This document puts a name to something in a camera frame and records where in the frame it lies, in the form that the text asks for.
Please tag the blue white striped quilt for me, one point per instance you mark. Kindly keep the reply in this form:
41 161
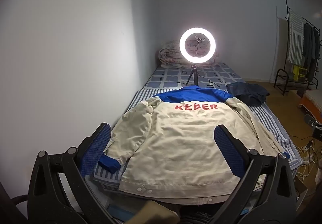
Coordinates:
269 118

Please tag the yellow box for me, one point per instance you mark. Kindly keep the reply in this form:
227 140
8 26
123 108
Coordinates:
299 72

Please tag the dark blue clothes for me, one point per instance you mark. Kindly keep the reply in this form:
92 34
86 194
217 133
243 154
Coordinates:
246 93

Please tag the phone holder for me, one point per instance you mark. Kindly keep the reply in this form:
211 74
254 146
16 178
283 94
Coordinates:
200 38

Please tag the blue checked bed sheet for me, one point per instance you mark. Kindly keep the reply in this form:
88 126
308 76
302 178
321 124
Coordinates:
163 75

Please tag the white hanging towel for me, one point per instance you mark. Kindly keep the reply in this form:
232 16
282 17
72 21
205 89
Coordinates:
295 37

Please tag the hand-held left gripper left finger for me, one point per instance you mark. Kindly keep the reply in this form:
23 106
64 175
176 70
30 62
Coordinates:
96 148

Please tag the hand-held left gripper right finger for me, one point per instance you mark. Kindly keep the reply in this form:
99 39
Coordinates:
229 151

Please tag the beige and blue jacket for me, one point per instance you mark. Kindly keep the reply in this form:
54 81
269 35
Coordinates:
176 143

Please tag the dark hanging clothes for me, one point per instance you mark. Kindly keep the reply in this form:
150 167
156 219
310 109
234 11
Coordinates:
310 47

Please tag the black clothes rack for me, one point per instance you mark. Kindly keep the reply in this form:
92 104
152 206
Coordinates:
286 12

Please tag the rolled floral quilt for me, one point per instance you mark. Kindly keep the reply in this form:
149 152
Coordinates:
168 55

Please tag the orange padded bench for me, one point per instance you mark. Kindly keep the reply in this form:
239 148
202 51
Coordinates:
312 100

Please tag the black shoe rack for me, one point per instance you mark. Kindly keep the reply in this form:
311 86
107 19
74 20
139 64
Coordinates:
278 75

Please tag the cardboard box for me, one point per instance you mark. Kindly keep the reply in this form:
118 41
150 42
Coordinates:
300 188

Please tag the black tripod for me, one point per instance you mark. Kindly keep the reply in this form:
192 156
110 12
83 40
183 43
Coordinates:
194 69

